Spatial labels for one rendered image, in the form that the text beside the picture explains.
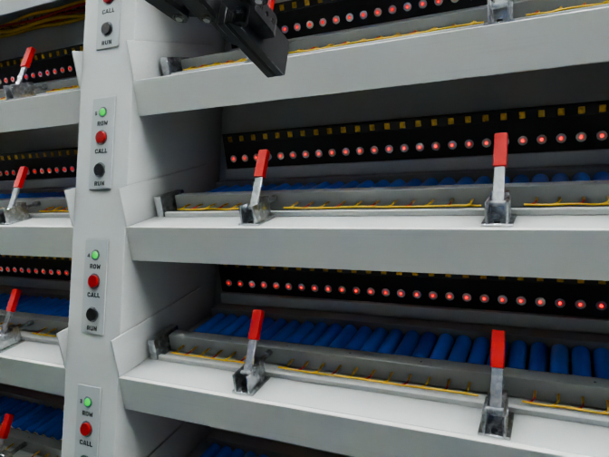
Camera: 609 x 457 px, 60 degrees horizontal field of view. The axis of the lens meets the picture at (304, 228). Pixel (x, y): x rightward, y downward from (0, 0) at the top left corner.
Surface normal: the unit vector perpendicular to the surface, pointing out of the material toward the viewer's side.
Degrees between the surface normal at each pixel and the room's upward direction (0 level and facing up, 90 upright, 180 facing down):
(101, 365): 90
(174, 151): 90
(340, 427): 109
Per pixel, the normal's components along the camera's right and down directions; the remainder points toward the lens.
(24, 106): -0.43, 0.26
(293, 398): -0.11, -0.96
